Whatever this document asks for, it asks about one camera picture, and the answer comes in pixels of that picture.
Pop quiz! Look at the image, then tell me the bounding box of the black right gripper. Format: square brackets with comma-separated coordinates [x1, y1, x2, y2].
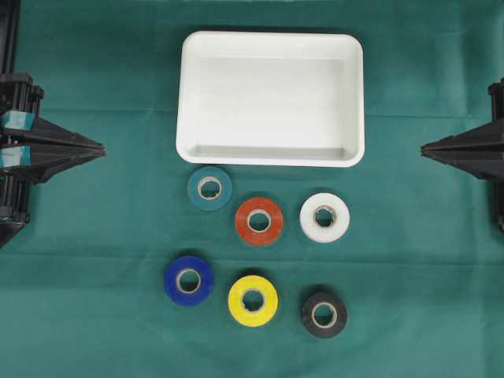
[421, 79, 503, 231]

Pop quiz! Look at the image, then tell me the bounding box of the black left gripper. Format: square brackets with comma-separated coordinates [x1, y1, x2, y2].
[1, 73, 106, 225]

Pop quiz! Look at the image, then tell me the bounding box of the black tape roll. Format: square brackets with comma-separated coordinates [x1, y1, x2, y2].
[302, 291, 347, 339]

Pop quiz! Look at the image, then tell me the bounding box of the yellow tape roll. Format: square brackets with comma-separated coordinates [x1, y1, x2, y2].
[228, 275, 279, 328]

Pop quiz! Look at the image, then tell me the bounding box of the teal tape roll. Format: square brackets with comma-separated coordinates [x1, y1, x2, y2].
[187, 166, 232, 211]

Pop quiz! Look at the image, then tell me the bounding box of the white tape roll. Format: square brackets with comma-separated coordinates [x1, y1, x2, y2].
[299, 193, 350, 243]

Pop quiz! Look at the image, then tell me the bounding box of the blue tape roll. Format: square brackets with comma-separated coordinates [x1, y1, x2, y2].
[163, 255, 214, 307]

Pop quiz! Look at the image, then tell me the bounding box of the red tape roll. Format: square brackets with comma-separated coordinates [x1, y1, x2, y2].
[234, 197, 284, 246]

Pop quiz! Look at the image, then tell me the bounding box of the white rectangular plastic tray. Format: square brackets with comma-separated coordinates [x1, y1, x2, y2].
[176, 31, 365, 168]

